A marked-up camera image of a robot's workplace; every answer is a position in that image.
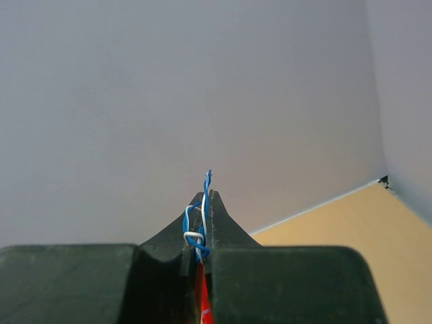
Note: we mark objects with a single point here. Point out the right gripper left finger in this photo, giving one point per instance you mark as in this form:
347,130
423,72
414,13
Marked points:
165,280

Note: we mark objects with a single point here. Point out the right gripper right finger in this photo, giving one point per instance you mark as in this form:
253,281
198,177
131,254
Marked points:
235,271

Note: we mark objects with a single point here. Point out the red bin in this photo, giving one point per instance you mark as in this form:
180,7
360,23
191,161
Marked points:
202,297

